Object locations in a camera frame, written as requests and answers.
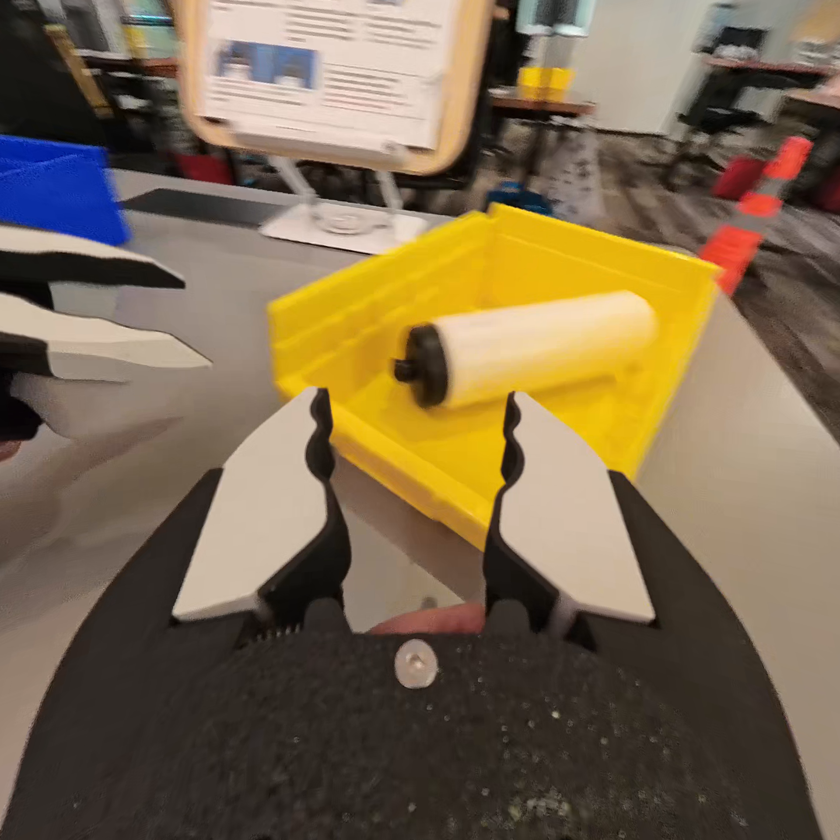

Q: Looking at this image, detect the brown wooden table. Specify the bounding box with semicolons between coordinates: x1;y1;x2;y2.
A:
489;88;598;185

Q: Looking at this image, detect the dark office desk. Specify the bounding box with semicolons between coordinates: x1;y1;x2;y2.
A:
702;56;840;93

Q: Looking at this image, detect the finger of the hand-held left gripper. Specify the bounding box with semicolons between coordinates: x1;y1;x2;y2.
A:
0;223;186;307
0;292;214;385

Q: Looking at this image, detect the blue round floor base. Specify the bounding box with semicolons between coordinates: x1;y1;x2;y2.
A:
489;182;552;214

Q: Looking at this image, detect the printed instruction sheet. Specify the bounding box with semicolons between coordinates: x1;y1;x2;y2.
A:
197;0;460;152

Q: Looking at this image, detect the yellow plastic bin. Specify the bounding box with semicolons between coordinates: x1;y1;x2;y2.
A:
268;202;723;552
518;66;576;102

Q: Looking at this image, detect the person's right hand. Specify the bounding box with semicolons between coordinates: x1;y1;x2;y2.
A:
369;604;488;635

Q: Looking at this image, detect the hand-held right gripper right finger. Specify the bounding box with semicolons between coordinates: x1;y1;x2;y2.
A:
484;391;657;639

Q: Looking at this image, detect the white plastic bottle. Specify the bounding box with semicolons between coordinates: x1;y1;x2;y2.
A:
433;290;659;411

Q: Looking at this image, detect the instruction sheet on stand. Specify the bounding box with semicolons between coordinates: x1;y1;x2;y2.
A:
172;0;494;256

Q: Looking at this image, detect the blue plastic bin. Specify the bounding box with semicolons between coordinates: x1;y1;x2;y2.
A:
0;134;132;247

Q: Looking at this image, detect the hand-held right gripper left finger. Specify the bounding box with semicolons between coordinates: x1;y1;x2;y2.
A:
172;387;353;634

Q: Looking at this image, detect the black bottle lid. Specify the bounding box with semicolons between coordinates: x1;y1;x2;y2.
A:
392;323;451;409

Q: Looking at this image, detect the orange traffic cone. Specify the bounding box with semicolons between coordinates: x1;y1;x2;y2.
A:
699;136;815;296

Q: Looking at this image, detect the black office chair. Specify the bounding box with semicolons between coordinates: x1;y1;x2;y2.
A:
663;66;769;191

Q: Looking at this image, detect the red bag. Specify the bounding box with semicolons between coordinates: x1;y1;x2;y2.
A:
174;154;235;186

